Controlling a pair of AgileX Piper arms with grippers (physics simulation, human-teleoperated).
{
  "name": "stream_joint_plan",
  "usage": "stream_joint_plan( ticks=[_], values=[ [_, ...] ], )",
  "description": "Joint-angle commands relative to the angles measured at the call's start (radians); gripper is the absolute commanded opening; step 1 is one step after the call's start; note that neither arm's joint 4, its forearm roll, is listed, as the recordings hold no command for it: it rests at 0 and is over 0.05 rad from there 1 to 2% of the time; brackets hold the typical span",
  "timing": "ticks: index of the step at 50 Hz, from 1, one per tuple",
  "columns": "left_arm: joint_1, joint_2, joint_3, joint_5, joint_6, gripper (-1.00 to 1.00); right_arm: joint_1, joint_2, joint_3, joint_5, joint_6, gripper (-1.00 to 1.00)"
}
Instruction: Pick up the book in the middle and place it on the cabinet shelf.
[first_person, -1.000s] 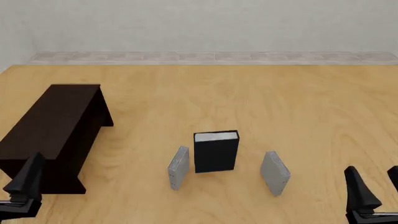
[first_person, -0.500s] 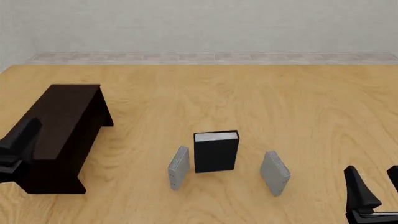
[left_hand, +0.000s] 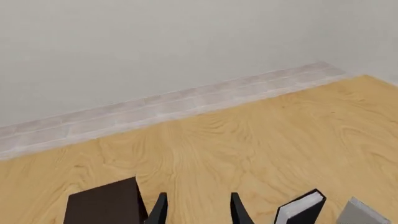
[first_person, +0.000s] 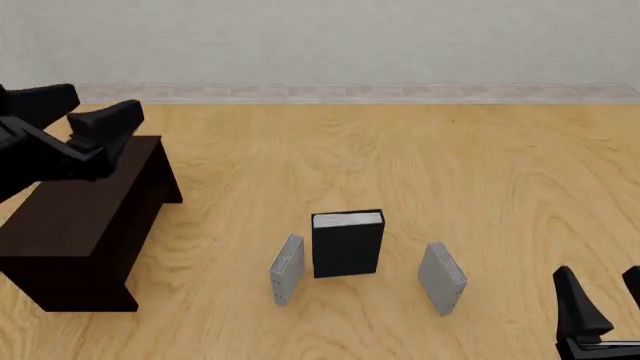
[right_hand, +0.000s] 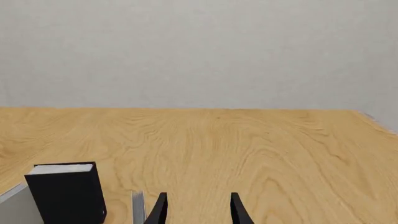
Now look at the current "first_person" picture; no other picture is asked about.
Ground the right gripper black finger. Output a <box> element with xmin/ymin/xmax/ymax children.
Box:
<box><xmin>621</xmin><ymin>265</ymin><xmax>640</xmax><ymax>302</ymax></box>
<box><xmin>551</xmin><ymin>265</ymin><xmax>616</xmax><ymax>343</ymax></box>

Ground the dark brown wooden cabinet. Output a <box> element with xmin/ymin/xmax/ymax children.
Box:
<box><xmin>0</xmin><ymin>135</ymin><xmax>184</xmax><ymax>314</ymax></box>

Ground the black book with white pages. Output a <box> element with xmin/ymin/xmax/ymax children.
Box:
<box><xmin>310</xmin><ymin>208</ymin><xmax>387</xmax><ymax>279</ymax></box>

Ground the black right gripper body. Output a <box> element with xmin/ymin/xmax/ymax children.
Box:
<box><xmin>555</xmin><ymin>334</ymin><xmax>640</xmax><ymax>360</ymax></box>

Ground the grey book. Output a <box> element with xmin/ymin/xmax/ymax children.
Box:
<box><xmin>269</xmin><ymin>233</ymin><xmax>306</xmax><ymax>307</ymax></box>
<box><xmin>417</xmin><ymin>241</ymin><xmax>469</xmax><ymax>317</ymax></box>

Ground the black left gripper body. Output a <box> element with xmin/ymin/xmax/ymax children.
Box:
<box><xmin>0</xmin><ymin>115</ymin><xmax>119</xmax><ymax>204</ymax></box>

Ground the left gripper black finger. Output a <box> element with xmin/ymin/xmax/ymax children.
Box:
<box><xmin>66</xmin><ymin>99</ymin><xmax>146</xmax><ymax>167</ymax></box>
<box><xmin>0</xmin><ymin>82</ymin><xmax>82</xmax><ymax>131</ymax></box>

